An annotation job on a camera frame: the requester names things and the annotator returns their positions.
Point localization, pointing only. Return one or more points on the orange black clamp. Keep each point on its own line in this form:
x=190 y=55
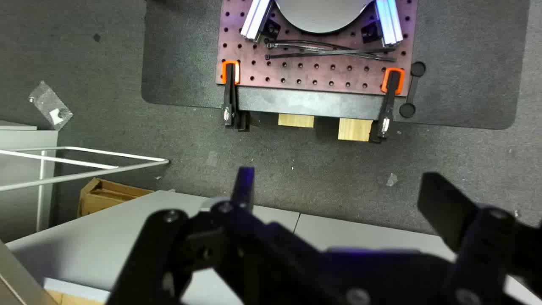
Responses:
x=391 y=87
x=232 y=116

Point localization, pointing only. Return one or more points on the left orange black clamp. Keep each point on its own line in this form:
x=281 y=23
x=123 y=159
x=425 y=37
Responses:
x=232 y=116

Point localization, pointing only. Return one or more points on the brown cardboard box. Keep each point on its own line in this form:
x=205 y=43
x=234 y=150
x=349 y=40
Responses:
x=101 y=194

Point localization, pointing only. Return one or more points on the right orange black clamp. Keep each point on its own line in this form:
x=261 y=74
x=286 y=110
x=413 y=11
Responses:
x=391 y=87

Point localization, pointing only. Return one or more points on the dark grey floor mat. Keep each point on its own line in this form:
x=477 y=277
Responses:
x=472 y=52

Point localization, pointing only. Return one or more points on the right wooden block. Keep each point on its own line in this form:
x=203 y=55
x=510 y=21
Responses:
x=354 y=130

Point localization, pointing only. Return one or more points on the grey lateral file cabinet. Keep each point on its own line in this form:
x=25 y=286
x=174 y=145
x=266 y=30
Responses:
x=289 y=259

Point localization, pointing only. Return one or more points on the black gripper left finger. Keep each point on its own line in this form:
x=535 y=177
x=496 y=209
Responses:
x=171 y=247

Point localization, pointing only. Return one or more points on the clear plastic bag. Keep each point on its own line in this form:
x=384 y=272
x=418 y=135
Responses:
x=49 y=106

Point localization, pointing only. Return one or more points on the left wooden block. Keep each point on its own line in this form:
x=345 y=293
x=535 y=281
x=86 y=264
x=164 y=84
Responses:
x=295 y=121

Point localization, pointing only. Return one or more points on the wooden block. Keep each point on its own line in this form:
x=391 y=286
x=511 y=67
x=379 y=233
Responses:
x=354 y=130
x=295 y=121

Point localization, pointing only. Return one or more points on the round grey robot base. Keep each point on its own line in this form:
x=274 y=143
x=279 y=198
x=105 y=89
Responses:
x=320 y=16

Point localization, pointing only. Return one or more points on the purple perforated base plate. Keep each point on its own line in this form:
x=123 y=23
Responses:
x=276 y=65

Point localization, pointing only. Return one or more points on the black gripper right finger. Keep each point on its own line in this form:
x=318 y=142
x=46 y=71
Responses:
x=489 y=245

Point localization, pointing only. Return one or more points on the white wire rack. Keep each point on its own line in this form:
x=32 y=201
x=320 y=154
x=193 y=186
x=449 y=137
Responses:
x=71 y=164

